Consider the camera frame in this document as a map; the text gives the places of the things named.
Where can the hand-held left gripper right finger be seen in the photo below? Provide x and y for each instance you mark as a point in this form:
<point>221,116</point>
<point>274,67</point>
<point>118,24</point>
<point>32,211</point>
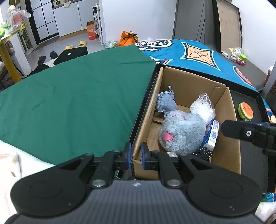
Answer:
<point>143,157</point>

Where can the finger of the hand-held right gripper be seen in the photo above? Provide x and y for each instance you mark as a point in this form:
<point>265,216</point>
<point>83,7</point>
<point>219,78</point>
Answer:
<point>235,129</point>

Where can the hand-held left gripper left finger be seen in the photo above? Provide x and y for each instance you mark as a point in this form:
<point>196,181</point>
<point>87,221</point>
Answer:
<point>128,154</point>

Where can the brown cardboard box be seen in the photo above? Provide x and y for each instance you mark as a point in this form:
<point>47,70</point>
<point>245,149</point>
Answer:
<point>227,112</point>

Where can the plush burger toy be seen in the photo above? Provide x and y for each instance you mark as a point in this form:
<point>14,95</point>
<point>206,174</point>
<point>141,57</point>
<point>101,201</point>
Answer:
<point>247,111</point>

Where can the blue white carton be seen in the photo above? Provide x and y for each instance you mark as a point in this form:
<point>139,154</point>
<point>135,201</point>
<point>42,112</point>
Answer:
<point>213,133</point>

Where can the clear plastic bag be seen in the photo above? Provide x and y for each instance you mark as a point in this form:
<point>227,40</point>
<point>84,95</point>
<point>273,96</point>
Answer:
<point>204,109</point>

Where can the black lace cloth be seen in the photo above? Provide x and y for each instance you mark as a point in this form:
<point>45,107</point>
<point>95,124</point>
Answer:
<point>203,153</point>

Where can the grey plush toy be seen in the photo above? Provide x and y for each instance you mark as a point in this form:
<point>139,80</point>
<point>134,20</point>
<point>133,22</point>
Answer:
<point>183,127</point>

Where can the blue denim cloth piece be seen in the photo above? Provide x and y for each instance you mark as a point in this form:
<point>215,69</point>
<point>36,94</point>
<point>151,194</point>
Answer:
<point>167,103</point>

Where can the red toy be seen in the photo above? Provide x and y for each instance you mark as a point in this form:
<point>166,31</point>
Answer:
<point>241,61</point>

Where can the green cup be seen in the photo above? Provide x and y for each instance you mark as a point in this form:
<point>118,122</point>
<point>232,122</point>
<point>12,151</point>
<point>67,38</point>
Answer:
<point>243,57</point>

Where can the small white box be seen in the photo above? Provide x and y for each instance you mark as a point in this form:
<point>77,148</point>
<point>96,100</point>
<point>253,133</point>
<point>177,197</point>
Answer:
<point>225,54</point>

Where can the clear plastic bottle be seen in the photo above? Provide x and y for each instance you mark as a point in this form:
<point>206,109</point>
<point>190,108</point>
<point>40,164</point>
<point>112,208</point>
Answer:
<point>236,51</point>

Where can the green cloth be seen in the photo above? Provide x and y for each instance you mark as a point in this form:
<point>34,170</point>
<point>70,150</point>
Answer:
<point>75,97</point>

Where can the blue printed blanket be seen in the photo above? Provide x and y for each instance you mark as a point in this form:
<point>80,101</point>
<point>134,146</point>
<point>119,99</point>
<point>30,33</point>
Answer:
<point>183,49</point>

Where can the brown cardboard sheet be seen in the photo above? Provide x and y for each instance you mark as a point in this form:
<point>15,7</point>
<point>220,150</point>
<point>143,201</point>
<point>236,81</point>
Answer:
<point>228,23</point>

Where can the black flat bag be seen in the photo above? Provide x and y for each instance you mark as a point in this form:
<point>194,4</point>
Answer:
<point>71,55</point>

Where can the dark grey board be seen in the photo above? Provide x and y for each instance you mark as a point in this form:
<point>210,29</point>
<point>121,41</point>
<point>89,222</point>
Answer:
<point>194,21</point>

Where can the orange bag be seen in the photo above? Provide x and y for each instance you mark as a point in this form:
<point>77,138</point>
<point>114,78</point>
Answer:
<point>128,38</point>

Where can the yellow slipper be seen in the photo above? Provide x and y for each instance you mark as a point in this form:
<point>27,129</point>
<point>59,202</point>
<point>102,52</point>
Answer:
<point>69,47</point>
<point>82,43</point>

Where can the white blanket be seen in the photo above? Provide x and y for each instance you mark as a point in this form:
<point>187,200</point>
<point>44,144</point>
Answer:
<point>8,172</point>

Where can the black shoe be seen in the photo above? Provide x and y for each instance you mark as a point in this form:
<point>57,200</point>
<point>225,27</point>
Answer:
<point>41,60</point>
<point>54,55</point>

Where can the orange box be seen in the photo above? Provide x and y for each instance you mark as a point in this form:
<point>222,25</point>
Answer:
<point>91,32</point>

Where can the white cabinet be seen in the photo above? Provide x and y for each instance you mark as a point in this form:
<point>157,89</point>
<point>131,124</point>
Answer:
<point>73,17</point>

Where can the yellow table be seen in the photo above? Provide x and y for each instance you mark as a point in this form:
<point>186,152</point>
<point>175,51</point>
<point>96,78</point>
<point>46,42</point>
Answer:
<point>8,62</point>

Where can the black framed white door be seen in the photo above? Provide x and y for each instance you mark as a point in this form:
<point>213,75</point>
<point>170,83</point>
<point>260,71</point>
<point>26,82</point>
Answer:
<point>45,19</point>

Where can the clear jar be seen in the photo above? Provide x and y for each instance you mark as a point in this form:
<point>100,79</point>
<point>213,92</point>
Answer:
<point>15,19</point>

